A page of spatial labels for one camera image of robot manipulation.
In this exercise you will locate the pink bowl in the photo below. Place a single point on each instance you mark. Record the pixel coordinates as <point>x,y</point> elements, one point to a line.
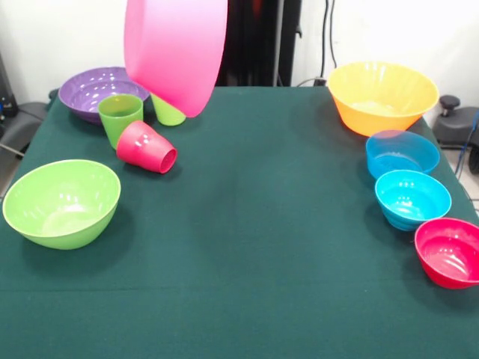
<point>176,48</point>

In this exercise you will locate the translucent blue bowl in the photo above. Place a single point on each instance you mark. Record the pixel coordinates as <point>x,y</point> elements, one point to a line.
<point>404,149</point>

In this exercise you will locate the turquoise bowl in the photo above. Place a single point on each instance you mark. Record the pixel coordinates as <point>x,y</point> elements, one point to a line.
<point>411,202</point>

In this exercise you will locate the dark green table cloth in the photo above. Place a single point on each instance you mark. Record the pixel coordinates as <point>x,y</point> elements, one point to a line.
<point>239,280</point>

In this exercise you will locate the red bowl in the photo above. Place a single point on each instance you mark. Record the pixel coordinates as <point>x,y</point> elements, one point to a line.
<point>449,254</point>

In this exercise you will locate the purple bowl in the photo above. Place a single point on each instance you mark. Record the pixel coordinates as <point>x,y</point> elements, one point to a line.
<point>86,93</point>

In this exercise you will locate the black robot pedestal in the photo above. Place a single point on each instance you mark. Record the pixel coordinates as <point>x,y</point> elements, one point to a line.
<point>258,37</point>

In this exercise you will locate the green bowl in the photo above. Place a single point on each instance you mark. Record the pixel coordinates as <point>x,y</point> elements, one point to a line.
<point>60,220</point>

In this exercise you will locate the dark grey pedestal leg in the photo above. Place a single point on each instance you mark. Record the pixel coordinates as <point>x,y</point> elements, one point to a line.
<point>456,127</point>
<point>22,123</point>

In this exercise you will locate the orange bowl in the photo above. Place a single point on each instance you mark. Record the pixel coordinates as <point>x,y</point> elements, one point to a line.
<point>381,123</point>

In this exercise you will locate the light green cup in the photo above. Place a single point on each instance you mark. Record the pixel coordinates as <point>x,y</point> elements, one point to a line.
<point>168,116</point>

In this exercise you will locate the dark green cup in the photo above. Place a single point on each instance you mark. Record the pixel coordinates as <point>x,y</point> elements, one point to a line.
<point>116,119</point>

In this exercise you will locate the red cup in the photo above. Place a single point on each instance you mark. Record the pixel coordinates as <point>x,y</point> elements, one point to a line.
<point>144,149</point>

